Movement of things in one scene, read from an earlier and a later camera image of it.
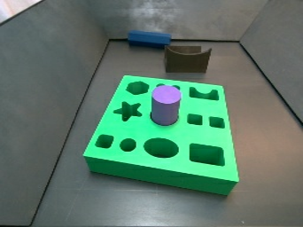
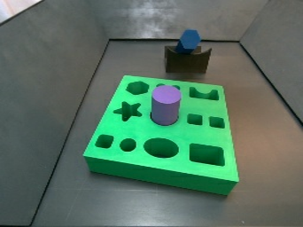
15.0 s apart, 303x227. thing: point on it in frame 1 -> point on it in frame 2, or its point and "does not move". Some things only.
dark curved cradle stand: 186,59 does not move
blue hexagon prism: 148,38 -> 188,41
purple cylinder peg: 164,105 does not move
